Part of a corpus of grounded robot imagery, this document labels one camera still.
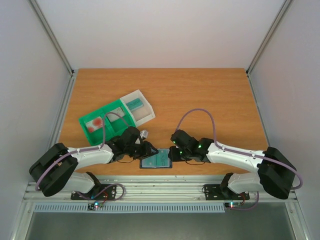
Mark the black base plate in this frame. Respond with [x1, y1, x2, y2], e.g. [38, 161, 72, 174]
[201, 184, 250, 201]
[70, 184, 117, 201]

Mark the grey slotted cable duct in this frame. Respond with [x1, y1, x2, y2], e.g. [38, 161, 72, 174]
[33, 202, 225, 214]

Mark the frame post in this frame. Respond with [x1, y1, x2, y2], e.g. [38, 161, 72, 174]
[246, 0, 294, 78]
[29, 0, 75, 76]

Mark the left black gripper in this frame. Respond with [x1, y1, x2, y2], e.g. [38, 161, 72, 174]
[125, 141, 159, 160]

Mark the aluminium frame rail front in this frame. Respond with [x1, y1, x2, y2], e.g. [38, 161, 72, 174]
[22, 175, 298, 203]

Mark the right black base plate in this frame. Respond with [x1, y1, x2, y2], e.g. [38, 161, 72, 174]
[201, 184, 250, 201]

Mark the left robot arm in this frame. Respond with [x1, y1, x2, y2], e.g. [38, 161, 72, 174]
[29, 126, 159, 200]

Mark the teal VIP card stack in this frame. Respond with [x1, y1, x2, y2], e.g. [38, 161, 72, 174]
[126, 98, 144, 112]

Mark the white plastic bin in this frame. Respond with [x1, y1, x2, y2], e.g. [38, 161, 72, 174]
[120, 90, 156, 127]

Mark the right frame post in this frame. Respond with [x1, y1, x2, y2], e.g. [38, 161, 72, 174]
[246, 0, 294, 78]

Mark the grey floral card stack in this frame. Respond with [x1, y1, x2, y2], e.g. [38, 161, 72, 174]
[106, 107, 125, 123]

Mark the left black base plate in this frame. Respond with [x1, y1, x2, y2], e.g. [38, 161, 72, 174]
[70, 184, 117, 201]

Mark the red dotted card stack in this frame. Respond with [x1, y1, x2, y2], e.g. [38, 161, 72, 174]
[85, 116, 103, 133]

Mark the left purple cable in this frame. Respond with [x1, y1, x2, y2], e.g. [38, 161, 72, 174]
[36, 111, 131, 192]

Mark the green plastic bin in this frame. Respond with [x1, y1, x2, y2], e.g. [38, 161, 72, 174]
[78, 99, 135, 146]

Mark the blue card holder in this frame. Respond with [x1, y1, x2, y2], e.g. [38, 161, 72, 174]
[139, 148, 172, 169]

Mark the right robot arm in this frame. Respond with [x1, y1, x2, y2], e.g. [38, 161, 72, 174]
[168, 129, 296, 200]

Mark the left frame post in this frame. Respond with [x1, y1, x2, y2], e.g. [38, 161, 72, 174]
[29, 0, 75, 76]

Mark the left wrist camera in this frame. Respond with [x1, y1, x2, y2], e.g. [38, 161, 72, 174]
[140, 130, 149, 140]

